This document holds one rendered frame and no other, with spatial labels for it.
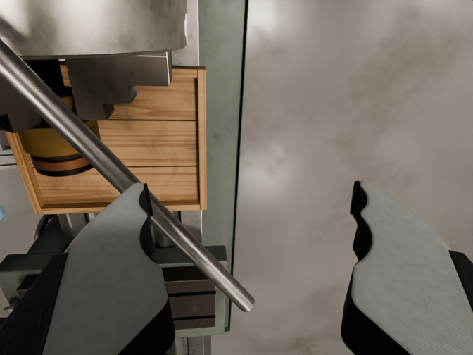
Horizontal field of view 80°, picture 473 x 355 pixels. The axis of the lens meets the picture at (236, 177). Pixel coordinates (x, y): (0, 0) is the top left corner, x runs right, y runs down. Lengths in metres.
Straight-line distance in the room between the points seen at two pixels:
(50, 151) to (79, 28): 0.18
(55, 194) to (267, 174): 1.20
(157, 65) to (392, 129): 1.64
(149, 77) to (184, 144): 0.27
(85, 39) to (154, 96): 0.34
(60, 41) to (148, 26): 0.07
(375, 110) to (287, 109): 0.49
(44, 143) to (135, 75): 0.12
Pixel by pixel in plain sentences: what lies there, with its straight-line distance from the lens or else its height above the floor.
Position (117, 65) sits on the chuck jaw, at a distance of 0.35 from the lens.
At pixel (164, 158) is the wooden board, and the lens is 0.61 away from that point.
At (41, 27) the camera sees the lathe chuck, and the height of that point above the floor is 1.22.
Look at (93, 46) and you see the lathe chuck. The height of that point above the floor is 1.20.
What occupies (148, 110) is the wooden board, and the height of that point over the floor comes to 0.89.
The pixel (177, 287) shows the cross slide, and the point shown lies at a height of 0.97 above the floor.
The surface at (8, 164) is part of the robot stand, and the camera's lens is 1.60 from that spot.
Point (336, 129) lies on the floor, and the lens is 1.69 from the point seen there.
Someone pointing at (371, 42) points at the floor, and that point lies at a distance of 1.65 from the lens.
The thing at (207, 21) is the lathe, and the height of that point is 0.54.
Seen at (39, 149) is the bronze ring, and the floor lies 1.12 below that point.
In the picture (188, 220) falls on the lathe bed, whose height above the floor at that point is 0.87.
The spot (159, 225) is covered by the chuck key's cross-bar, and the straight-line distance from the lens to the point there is 0.17.
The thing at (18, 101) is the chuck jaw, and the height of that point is 1.13.
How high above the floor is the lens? 1.43
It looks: 60 degrees down
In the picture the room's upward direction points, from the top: 167 degrees clockwise
